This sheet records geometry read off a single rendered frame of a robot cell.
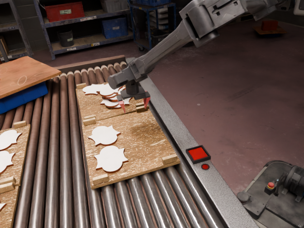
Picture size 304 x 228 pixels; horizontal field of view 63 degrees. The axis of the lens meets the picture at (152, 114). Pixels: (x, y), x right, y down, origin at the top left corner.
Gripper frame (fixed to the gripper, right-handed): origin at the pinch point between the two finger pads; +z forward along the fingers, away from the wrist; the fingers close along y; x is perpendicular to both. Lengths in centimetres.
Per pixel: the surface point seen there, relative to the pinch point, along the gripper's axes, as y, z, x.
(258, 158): 111, 102, 34
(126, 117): -3.4, 8.9, 7.9
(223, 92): 147, 101, 150
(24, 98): -55, 7, 50
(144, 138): 0.7, 9.0, -11.0
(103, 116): -14.1, 8.9, 14.5
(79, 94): -24, 9, 44
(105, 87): -9.3, 1.9, 31.5
